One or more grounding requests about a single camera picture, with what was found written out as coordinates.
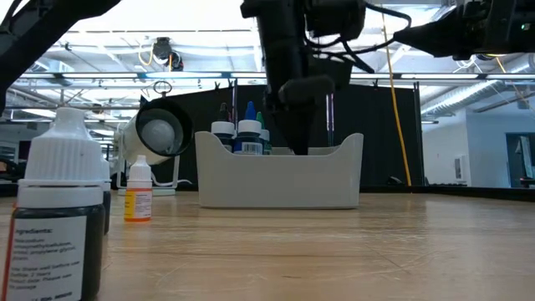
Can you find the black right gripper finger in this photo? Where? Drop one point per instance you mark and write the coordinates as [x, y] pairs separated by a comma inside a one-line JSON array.
[[439, 35]]

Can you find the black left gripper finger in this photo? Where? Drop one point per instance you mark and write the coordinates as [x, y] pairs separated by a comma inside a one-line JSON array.
[[302, 125]]

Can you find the green-tipped large dye bottle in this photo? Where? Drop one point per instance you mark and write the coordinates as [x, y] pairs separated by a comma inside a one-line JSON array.
[[260, 121]]

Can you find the blue-tipped large dye bottle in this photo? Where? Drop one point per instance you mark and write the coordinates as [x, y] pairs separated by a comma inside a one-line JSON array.
[[249, 127]]

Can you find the black-tipped large dye bottle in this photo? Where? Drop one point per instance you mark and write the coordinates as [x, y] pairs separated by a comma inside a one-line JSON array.
[[222, 129]]

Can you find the small orange dye bottle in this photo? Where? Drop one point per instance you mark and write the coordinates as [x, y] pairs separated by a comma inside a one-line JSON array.
[[138, 205]]

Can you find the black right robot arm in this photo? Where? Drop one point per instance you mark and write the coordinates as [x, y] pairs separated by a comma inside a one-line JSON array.
[[527, 37]]

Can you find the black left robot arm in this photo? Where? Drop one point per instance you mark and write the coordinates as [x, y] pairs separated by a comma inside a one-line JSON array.
[[42, 29]]

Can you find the light grey plastic bin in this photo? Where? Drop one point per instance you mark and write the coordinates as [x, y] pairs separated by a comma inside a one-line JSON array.
[[278, 180]]

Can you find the black partition curtain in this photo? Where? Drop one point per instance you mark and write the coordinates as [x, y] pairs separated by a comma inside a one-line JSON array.
[[376, 125]]

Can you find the white cylindrical spot lamp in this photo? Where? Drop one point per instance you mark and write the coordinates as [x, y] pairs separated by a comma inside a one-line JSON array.
[[161, 134]]

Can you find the small black dye bottle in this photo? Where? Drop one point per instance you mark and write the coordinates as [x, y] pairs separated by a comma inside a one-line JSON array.
[[58, 167]]

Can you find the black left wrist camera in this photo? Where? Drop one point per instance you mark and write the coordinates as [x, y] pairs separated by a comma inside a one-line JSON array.
[[334, 18]]

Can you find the white wall box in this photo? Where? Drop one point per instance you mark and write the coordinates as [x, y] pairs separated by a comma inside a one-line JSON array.
[[460, 167]]

